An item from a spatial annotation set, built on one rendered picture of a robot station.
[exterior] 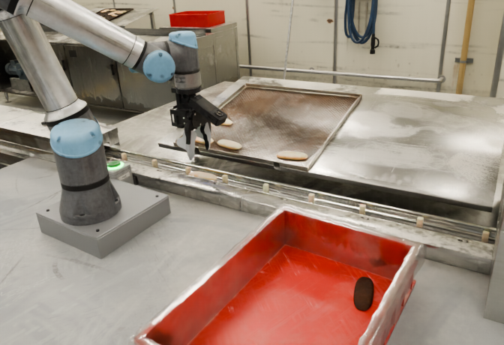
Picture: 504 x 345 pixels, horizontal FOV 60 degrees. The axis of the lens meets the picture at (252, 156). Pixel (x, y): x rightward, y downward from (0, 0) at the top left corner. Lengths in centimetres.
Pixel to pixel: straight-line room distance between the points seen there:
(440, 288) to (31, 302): 85
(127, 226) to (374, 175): 67
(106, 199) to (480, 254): 86
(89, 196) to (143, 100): 334
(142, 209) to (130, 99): 343
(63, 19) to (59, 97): 24
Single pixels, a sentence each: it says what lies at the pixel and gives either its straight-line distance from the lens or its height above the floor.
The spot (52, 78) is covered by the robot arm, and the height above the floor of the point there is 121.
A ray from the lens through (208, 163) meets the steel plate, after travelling 154.
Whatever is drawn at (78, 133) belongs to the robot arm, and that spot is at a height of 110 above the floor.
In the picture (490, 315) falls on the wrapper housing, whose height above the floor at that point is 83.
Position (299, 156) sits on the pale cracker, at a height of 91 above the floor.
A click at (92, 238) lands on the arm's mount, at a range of 111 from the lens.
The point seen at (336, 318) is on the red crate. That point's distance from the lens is 90.
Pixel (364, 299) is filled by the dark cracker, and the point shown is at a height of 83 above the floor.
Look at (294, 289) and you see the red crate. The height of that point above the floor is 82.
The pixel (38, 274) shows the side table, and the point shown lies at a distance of 115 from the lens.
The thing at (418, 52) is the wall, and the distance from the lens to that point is 482.
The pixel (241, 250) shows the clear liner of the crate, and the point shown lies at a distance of 90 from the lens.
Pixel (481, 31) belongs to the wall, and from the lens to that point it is 472.
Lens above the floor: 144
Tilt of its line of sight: 23 degrees down
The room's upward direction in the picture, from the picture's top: 3 degrees counter-clockwise
